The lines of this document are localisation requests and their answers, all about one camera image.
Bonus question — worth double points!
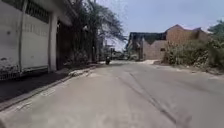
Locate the motorcycle with rider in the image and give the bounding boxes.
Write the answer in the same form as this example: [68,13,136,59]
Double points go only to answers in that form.
[105,55,111,66]

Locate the grey concrete road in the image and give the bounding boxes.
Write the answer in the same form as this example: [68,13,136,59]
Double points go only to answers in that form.
[0,59,224,128]

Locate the dark roofed building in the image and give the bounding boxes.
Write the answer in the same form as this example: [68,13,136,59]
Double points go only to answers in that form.
[125,31,167,62]

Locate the row of trees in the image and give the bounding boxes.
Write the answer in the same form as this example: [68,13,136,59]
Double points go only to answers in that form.
[63,0,128,66]

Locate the brown brick building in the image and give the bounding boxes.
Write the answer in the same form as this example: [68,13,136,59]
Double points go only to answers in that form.
[141,23,211,62]

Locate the roadside bushes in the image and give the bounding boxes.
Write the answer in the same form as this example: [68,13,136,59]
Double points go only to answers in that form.
[162,19,224,70]

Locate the white building with grille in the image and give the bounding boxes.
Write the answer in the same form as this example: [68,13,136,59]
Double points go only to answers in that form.
[0,0,76,81]

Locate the dark roadside drain strip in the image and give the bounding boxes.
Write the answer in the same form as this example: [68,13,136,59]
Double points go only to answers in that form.
[0,63,101,112]

